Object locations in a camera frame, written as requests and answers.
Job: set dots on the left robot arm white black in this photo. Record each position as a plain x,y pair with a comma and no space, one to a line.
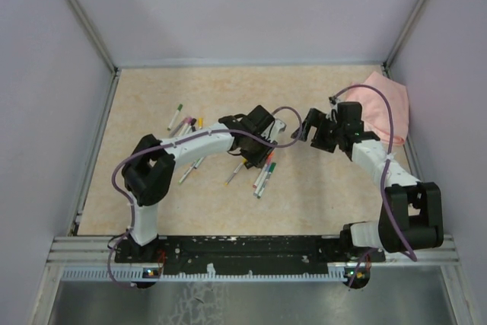
149,171

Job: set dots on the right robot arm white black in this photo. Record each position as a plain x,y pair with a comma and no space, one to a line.
411,213

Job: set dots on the yellow marker pen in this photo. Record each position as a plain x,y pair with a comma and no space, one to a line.
234,173

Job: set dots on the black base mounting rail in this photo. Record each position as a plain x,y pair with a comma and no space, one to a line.
240,255

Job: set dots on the lime cap white marker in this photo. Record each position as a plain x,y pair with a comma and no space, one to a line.
187,172

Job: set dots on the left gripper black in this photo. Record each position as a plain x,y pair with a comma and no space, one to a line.
259,159

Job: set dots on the grey transparent pen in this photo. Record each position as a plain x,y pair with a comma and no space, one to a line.
176,129

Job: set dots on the green cap white marker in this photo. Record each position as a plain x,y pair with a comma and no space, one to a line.
174,117

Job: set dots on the grey slotted cable duct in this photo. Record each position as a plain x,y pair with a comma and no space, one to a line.
146,274

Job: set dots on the pink cap paint marker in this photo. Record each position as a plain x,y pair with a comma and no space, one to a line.
261,174

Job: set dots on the blue cap white marker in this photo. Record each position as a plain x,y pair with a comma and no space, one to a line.
198,163

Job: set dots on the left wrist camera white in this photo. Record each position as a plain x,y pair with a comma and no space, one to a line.
278,127

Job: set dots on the pink cap white marker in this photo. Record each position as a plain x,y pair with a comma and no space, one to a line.
186,126

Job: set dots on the pink cloth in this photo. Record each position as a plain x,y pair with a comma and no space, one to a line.
374,109

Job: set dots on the black cap white marker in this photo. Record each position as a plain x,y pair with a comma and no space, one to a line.
192,126

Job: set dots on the dark green cap marker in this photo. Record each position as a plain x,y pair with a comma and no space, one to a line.
265,184

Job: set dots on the black orange highlighter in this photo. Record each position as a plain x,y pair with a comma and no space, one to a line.
257,160

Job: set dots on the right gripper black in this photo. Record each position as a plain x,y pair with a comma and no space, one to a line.
317,119

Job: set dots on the lilac cap paint marker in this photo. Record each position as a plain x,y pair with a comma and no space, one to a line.
266,174

